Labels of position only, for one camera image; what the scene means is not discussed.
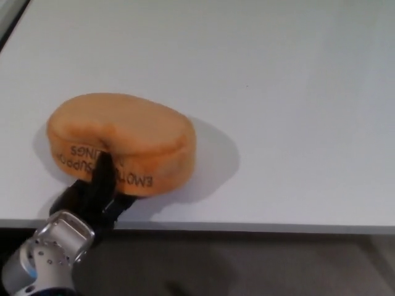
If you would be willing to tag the orange plush plate with lettering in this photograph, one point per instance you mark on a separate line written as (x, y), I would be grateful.
(129, 123)

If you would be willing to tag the black-edged grey board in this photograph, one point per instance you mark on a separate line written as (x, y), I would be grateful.
(7, 17)

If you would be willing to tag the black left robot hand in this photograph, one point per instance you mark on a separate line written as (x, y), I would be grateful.
(98, 191)

